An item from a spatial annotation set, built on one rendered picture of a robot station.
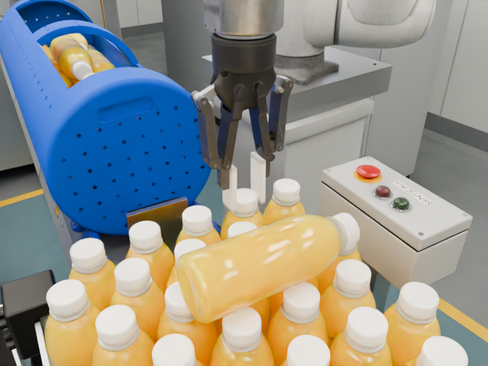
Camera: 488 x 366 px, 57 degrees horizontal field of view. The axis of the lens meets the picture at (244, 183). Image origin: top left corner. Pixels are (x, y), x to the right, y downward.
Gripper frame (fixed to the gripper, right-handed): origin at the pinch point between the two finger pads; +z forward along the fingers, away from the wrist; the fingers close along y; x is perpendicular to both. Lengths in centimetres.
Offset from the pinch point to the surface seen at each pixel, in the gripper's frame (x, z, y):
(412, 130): -106, 74, -167
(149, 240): 2.0, 2.9, 14.6
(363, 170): 3.4, 1.6, -18.8
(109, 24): -158, 11, -22
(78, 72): -52, -3, 11
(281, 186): -0.1, 2.5, -6.3
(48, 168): -18.9, 0.6, 22.7
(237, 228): 5.7, 2.5, 4.1
